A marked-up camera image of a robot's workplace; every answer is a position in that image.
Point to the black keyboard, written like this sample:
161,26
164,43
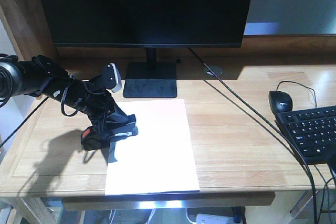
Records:
310,131

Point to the black computer monitor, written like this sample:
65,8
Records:
148,24

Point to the wooden desk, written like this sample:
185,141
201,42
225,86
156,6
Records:
240,159

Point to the white power strip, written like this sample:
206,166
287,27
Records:
206,218

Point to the black orange stapler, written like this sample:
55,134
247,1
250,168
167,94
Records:
94,138

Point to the black computer mouse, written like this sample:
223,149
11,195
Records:
279,102

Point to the white paper sheet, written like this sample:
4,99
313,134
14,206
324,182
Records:
160,157

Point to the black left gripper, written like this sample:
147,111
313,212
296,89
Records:
76,97

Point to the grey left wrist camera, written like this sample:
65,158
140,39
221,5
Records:
111,78

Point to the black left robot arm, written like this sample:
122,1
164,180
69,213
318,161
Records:
41,75

